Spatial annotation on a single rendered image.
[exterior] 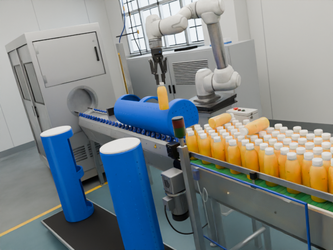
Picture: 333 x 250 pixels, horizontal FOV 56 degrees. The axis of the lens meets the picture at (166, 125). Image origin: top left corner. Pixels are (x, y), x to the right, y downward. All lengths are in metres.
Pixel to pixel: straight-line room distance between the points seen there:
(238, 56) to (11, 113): 4.67
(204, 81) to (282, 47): 2.29
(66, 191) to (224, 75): 1.77
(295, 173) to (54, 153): 2.14
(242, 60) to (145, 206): 2.32
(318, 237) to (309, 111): 3.48
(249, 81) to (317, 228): 2.80
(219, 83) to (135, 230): 1.33
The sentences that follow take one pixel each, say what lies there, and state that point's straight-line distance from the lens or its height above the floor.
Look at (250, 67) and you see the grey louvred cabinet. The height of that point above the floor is 1.12.
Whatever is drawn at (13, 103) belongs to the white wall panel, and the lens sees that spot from 6.92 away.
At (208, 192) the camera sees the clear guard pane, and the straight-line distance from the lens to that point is 1.82.
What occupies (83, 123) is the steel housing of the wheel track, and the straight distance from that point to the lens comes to 3.91.
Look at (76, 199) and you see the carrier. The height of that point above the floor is 0.38.
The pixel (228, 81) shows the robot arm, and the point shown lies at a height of 1.23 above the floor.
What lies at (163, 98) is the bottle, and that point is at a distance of 2.10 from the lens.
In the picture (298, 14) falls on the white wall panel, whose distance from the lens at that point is 4.69.
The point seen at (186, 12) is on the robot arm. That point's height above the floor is 1.81.
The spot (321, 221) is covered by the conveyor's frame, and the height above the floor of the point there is 0.86.
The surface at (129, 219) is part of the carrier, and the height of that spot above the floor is 0.54.
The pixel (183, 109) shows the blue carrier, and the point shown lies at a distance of 2.23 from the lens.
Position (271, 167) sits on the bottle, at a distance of 1.56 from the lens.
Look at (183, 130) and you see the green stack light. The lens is 1.63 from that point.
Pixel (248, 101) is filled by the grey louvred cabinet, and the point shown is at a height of 0.73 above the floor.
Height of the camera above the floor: 1.66
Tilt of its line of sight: 15 degrees down
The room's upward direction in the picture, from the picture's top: 11 degrees counter-clockwise
